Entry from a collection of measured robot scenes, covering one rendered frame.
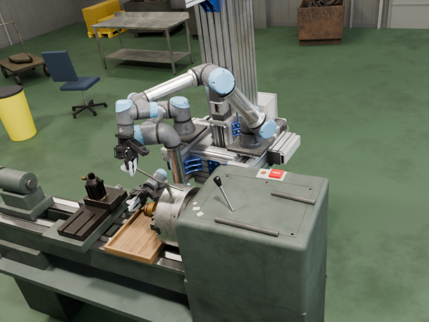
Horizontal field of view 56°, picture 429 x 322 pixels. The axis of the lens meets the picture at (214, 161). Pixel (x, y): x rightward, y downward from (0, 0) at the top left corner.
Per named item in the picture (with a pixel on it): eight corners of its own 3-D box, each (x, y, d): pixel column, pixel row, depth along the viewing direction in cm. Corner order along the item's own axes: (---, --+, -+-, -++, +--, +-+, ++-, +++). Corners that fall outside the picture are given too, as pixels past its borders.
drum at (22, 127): (1, 140, 569) (-19, 95, 533) (26, 126, 599) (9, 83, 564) (21, 144, 548) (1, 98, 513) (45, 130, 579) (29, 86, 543)
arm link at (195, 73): (207, 55, 210) (122, 92, 196) (217, 60, 201) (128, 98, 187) (212, 75, 216) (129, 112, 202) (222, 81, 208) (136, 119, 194)
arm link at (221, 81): (267, 119, 233) (210, 58, 199) (283, 128, 222) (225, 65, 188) (253, 135, 234) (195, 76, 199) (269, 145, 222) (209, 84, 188)
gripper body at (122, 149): (124, 154, 194) (122, 130, 190) (138, 157, 190) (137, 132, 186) (114, 159, 187) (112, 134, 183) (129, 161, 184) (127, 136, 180)
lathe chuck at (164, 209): (205, 213, 224) (192, 172, 203) (180, 259, 203) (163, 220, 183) (190, 210, 227) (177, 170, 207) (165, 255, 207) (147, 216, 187)
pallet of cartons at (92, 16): (139, 25, 1103) (133, -1, 1066) (109, 38, 1019) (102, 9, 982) (116, 25, 1144) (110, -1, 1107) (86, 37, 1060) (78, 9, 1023)
